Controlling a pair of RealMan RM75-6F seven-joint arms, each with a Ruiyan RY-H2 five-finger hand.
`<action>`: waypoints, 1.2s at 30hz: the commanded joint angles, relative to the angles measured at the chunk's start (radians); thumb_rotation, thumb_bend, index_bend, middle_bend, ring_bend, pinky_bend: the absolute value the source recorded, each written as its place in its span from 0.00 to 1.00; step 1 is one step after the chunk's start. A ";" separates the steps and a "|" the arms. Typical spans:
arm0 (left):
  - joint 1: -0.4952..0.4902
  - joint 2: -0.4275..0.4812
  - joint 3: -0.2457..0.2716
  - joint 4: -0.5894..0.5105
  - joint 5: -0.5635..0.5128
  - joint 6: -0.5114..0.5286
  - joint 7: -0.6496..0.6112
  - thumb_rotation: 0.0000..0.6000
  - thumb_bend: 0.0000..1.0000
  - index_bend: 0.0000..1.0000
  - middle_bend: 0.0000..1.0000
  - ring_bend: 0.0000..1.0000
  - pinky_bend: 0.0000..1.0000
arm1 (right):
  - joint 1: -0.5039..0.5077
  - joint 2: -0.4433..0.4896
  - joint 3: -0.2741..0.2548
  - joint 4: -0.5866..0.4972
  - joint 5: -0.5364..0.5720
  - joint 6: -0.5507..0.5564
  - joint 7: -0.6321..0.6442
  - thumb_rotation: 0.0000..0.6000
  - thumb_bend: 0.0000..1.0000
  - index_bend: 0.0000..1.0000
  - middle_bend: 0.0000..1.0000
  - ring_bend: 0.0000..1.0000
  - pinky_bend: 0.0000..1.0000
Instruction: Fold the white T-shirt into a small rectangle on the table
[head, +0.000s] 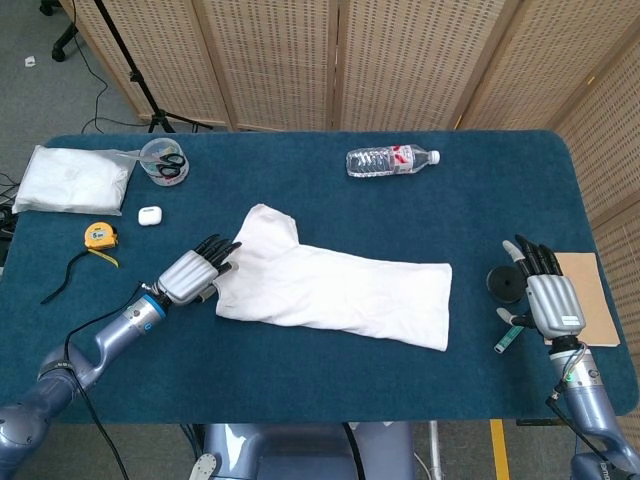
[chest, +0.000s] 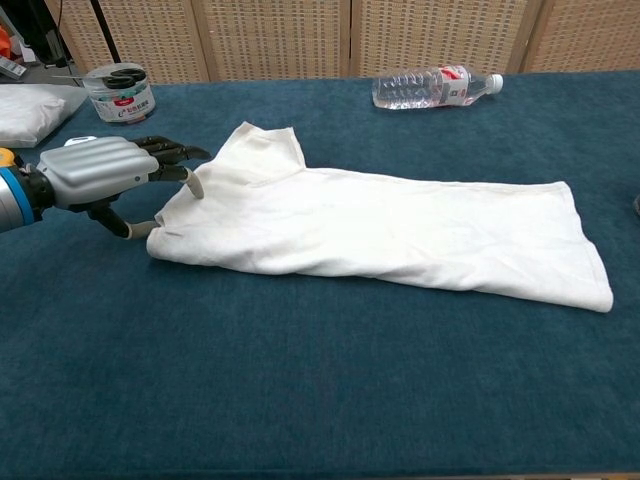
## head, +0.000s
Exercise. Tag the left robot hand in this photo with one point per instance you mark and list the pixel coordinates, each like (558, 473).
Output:
(187, 277)

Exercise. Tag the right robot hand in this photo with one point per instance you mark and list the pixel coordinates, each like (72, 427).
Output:
(555, 300)

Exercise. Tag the white t-shirt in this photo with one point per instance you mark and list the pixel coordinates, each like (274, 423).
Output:
(325, 290)

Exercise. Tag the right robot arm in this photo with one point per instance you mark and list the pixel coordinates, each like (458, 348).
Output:
(585, 395)

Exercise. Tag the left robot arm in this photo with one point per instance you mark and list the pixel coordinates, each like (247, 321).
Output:
(125, 325)

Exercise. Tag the brown cardboard sheet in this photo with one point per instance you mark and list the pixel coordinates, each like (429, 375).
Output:
(595, 300)

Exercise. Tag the black round disc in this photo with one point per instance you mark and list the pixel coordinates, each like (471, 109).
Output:
(505, 286)

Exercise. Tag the small green stick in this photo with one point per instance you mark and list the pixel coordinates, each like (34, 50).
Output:
(507, 339)

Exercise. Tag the white earbuds case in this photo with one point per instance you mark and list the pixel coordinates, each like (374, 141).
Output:
(150, 216)

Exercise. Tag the yellow tape measure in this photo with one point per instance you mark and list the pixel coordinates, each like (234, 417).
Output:
(100, 236)

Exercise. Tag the clear round plastic jar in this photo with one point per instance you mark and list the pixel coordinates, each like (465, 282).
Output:
(155, 150)

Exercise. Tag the white bagged cloth package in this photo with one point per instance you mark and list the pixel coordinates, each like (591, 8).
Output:
(70, 182)

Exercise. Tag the blue table mat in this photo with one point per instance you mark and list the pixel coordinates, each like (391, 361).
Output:
(325, 380)

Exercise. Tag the black tripod stand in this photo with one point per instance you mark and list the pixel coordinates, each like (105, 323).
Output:
(145, 95)

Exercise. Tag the metal table leg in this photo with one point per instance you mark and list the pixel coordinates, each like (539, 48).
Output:
(436, 450)

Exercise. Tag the blue-grey robot torso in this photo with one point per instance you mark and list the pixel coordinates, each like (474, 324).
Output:
(300, 450)

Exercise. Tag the clear plastic water bottle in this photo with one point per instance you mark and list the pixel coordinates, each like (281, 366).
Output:
(380, 161)

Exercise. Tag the black office chair base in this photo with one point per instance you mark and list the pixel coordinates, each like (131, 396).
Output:
(62, 45)

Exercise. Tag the white paper scrap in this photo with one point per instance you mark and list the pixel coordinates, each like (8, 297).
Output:
(30, 62)

